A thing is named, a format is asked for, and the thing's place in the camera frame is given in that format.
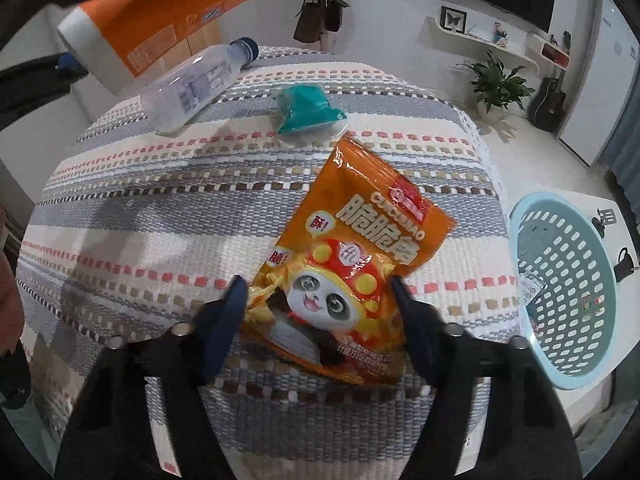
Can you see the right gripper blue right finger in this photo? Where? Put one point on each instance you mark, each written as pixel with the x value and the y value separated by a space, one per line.
pixel 423 332

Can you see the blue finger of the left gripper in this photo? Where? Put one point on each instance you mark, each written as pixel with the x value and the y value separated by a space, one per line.
pixel 35 83

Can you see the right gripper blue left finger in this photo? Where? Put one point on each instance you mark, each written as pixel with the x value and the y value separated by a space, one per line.
pixel 215 326

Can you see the orange panda snack bag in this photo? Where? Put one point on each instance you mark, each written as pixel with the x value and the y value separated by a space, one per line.
pixel 322 298

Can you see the orange paper cup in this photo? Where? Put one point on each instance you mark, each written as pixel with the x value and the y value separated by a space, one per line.
pixel 118 40

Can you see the person's left hand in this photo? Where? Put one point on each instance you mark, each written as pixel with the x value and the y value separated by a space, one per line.
pixel 11 309

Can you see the striped woven sofa cover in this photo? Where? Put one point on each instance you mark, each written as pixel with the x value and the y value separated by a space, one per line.
pixel 134 231

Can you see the clear plastic water bottle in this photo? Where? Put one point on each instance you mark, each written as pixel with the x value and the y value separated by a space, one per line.
pixel 175 98

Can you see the light blue plastic basket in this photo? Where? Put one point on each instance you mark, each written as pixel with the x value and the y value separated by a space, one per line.
pixel 566 287

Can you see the black mug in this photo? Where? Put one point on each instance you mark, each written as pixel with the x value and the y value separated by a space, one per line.
pixel 625 265

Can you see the small dark phone stand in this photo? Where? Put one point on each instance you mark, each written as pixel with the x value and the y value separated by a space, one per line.
pixel 604 218

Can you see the teal crumpled wrapper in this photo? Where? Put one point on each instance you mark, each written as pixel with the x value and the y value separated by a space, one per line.
pixel 305 107

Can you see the green potted plant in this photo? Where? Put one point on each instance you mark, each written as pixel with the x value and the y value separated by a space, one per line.
pixel 496 89

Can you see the dark acoustic guitar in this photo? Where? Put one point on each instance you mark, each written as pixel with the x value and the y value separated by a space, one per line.
pixel 546 111

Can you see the blue striped curtain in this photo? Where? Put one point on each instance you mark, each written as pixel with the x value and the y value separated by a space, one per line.
pixel 621 157

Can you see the pink coat stand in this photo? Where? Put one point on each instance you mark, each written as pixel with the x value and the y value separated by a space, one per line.
pixel 325 42

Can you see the brown hanging bag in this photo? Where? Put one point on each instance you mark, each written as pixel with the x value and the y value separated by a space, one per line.
pixel 310 24

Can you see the white refrigerator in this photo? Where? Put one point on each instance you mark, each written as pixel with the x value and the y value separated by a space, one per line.
pixel 603 93

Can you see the white curved cube shelf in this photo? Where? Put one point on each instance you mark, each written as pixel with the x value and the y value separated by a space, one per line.
pixel 543 50

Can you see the white wall shelf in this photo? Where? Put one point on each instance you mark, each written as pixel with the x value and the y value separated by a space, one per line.
pixel 529 63

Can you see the butterfly picture frame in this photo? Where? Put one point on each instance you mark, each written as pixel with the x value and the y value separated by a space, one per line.
pixel 452 20

